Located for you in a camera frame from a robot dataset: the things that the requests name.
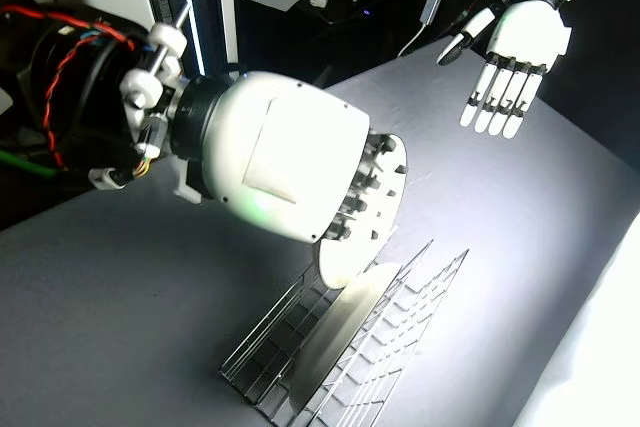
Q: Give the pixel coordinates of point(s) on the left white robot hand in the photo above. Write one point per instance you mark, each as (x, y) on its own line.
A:
(530, 32)

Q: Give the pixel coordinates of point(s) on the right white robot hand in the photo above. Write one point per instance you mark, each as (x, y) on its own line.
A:
(280, 147)

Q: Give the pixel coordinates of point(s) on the white plate with black rim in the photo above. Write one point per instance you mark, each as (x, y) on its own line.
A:
(340, 337)
(340, 267)

